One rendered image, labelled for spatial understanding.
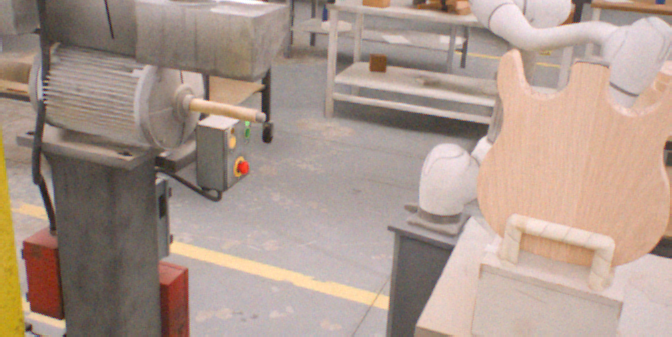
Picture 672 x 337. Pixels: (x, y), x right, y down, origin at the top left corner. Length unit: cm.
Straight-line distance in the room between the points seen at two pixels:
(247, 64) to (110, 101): 43
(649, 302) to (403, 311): 102
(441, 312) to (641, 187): 51
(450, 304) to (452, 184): 80
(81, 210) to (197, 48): 65
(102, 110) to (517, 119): 101
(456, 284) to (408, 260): 78
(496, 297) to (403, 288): 107
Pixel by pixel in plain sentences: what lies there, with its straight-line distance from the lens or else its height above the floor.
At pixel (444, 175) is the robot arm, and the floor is 90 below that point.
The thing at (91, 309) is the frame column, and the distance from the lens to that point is 219.
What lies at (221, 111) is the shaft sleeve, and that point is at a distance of 177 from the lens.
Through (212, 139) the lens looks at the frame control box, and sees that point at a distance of 207.
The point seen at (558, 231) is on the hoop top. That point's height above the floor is 120.
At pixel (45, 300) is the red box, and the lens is 228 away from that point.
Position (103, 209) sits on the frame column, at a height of 95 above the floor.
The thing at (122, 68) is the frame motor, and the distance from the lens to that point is 182.
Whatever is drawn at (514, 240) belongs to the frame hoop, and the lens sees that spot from 144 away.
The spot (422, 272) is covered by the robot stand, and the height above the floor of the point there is 55.
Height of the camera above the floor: 182
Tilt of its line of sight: 21 degrees down
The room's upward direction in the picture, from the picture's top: 3 degrees clockwise
